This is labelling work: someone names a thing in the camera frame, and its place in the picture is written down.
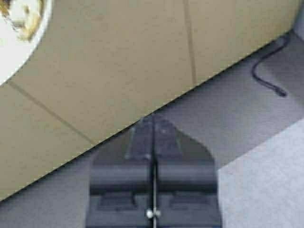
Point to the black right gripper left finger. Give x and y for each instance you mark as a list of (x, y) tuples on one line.
[(120, 179)]

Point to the wooden island cabinet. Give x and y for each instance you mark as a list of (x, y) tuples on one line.
[(103, 64)]

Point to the white serving bowl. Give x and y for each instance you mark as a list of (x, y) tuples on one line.
[(23, 24)]

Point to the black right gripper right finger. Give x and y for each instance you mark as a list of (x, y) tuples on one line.
[(187, 182)]

